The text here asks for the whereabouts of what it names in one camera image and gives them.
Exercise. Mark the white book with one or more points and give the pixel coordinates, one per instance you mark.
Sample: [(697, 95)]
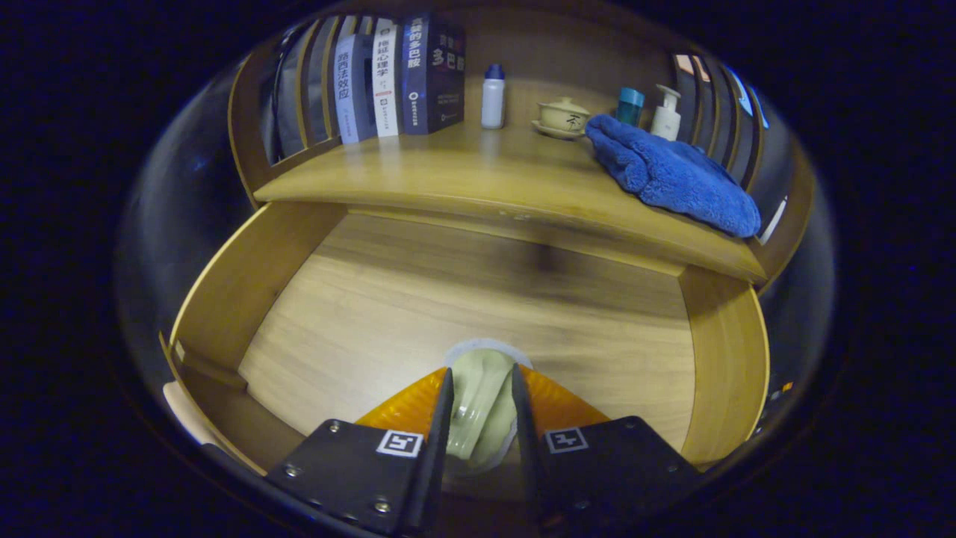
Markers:
[(386, 78)]

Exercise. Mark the wooden drawer with black knob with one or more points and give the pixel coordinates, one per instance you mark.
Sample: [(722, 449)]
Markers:
[(448, 299)]

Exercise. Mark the white pump bottle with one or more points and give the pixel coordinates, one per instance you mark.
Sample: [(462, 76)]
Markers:
[(665, 119)]

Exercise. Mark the wooden countertop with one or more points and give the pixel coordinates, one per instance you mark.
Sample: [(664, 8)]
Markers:
[(463, 172)]

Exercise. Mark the pale green ceramic dish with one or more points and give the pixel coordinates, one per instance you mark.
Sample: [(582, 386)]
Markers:
[(482, 403)]

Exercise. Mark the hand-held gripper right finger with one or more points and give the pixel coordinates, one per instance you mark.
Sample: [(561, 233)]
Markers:
[(526, 448)]

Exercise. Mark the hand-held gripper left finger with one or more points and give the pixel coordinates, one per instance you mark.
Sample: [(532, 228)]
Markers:
[(437, 448)]

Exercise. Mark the beige lidded teacup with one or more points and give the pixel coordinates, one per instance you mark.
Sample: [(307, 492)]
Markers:
[(562, 118)]

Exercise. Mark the black backdrop cloth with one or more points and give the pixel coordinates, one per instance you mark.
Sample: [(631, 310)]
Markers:
[(172, 224)]

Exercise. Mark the dark blue book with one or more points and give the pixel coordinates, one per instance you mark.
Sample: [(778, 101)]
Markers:
[(433, 75)]

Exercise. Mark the white bottle with blue cap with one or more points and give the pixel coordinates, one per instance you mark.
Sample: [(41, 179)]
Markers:
[(493, 101)]

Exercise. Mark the blue towel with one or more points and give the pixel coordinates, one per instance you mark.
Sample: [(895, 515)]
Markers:
[(672, 175)]

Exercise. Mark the wooden cabinet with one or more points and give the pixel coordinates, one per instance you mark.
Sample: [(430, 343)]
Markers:
[(560, 52)]

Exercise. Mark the light blue book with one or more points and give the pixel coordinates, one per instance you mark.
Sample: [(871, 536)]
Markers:
[(351, 90)]

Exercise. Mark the teal cylinder bottle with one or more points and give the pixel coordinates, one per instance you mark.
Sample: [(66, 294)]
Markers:
[(629, 106)]

